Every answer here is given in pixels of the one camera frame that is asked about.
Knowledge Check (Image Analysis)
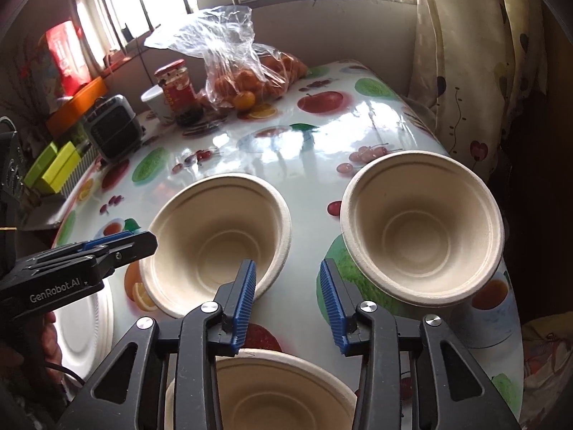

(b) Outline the small black heater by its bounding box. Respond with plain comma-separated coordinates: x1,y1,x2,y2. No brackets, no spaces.
82,94,143,163

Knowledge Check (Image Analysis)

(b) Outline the white paper plate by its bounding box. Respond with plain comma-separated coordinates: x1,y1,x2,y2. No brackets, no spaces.
56,282,114,381

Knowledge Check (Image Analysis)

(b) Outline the white paper cup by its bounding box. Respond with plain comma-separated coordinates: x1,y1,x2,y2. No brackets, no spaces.
141,85,175,125

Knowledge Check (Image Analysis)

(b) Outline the grey striped tray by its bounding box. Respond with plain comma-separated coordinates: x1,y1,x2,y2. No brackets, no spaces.
59,141,99,199

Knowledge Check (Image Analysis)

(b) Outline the large beige bowl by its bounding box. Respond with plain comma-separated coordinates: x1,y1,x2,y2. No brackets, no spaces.
163,347,358,430

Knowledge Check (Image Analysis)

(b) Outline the floral beige curtain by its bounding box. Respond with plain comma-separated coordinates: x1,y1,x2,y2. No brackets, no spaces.
408,0,545,180

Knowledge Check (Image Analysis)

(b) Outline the red labelled jar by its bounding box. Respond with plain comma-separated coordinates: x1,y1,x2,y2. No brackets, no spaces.
154,59,203,127

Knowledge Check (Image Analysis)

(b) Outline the orange storage box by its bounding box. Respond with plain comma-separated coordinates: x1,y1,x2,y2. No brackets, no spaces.
47,77,108,140

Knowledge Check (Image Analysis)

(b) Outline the lower yellow-green box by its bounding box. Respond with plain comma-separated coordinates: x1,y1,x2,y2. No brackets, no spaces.
33,142,81,195

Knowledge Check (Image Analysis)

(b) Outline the upper green box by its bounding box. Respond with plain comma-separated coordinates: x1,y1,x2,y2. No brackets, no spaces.
23,142,58,188

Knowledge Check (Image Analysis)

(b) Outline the small beige paper bowl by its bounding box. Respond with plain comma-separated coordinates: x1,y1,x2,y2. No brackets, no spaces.
340,150,505,308

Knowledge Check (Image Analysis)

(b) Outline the person's left hand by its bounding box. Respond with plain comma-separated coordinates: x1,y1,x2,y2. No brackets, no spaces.
1,312,62,394

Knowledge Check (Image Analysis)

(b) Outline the clear bag of oranges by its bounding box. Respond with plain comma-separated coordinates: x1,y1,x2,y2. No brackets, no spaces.
145,5,308,108

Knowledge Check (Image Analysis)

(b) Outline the red gift bag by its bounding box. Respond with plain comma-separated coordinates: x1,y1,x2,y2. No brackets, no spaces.
37,20,91,104

